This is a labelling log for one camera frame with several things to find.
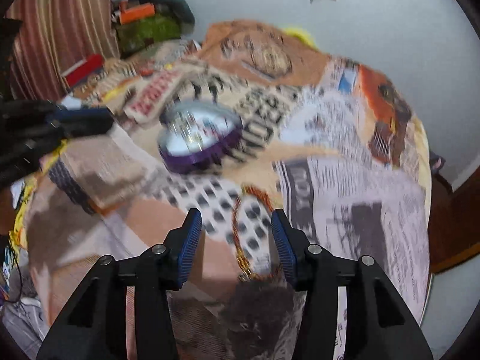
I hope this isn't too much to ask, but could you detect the yellow pillow behind bed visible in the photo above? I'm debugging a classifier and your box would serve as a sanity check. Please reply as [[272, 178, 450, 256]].
[[281, 27, 319, 50]]

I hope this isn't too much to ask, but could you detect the orange box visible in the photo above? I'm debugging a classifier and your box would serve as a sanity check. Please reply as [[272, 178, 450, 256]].
[[119, 2, 155, 25]]

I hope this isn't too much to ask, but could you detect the red braided cord bracelet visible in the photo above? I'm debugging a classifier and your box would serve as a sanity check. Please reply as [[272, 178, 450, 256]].
[[230, 184, 286, 283]]

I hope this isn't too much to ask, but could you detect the gold ring with charm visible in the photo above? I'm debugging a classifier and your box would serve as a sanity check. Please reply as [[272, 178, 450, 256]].
[[170, 114, 203, 147]]

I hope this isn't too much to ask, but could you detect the dark grey plush cushion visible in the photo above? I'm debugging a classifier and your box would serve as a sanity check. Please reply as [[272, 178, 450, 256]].
[[152, 0, 195, 26]]

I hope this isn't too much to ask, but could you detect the newspaper print bedspread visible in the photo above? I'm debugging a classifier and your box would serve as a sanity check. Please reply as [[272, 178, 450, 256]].
[[24, 20, 431, 359]]

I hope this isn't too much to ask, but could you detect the red flat box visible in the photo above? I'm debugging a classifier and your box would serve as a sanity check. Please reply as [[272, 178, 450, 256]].
[[61, 54, 104, 89]]

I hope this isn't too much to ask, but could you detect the purple heart-shaped tin box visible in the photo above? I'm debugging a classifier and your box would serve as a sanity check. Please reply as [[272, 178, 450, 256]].
[[157, 100, 243, 174]]

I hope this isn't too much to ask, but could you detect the striped red curtain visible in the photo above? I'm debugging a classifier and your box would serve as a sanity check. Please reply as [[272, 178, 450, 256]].
[[6, 0, 120, 100]]

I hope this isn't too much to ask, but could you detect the brown wooden door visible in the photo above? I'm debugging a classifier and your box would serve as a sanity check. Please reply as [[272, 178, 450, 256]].
[[428, 171, 480, 274]]

